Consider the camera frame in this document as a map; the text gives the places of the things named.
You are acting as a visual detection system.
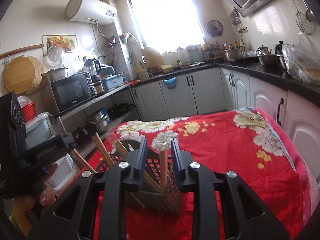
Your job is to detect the black plastic utensil basket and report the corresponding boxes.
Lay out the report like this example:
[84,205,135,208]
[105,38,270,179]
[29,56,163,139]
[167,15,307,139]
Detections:
[97,139,183,213]

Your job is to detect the wooden chopsticks pair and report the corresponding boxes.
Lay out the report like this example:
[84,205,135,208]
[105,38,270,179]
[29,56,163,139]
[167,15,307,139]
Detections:
[158,141,168,191]

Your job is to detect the white lower kitchen cabinets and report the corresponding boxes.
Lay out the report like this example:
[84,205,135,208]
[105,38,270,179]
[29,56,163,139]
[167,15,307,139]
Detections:
[131,64,319,178]

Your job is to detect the person's left hand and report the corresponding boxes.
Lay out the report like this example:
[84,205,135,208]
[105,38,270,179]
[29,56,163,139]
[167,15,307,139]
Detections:
[10,163,58,238]

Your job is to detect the grey plastic drawer unit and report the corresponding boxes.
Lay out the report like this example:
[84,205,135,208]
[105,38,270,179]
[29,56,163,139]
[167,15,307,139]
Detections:
[25,112,79,192]

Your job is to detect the red plastic basin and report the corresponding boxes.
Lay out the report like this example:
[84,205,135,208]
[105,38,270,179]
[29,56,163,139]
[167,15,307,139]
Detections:
[22,102,36,122]

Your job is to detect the stainless steel pot on shelf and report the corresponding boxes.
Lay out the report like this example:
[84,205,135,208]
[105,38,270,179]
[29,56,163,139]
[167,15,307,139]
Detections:
[85,108,111,134]

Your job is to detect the red floral tablecloth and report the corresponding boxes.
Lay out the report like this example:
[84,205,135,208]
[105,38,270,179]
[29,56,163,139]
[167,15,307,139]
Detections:
[62,107,318,240]

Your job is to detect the black microwave oven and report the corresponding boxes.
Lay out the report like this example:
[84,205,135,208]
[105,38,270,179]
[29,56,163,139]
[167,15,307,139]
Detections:
[48,72,96,116]

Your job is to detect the round bamboo cutting board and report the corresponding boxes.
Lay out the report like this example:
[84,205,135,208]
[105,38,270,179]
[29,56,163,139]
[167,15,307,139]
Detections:
[4,56,44,94]

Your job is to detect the blue bag on cabinet door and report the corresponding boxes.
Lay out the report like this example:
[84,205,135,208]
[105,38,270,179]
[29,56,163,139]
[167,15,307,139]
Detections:
[162,77,177,89]

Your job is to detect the blue plastic bin on shelf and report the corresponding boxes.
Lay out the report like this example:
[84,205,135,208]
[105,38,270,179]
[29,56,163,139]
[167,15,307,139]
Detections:
[101,74,124,92]

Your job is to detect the small white desk fan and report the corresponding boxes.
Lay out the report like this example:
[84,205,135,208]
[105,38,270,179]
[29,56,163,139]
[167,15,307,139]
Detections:
[47,45,66,66]

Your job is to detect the blender with black base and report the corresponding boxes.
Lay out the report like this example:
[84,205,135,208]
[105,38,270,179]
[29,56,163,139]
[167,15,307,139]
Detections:
[84,59,104,95]

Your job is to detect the steel bowl on counter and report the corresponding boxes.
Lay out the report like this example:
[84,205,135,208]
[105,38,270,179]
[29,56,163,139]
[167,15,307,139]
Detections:
[255,45,280,67]

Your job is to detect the white water heater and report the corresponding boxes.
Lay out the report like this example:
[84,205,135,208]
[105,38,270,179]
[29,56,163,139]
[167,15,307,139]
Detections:
[63,0,117,25]

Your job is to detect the clear plastic bag on counter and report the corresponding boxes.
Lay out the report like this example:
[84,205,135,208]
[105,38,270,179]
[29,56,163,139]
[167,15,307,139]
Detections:
[282,33,319,86]

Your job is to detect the hanging steel ladle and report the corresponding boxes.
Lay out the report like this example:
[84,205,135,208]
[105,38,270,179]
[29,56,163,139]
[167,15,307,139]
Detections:
[302,0,316,23]

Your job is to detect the fruit picture on wall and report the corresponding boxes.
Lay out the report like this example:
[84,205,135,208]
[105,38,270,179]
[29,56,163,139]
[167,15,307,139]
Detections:
[41,35,78,56]

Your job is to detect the wall mounted round fan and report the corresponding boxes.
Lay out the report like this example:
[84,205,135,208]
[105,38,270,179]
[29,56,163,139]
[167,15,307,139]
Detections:
[207,20,224,37]

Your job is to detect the hanging wire skimmer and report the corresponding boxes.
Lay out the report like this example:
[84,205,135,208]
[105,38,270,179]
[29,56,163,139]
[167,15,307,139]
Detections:
[292,0,314,35]

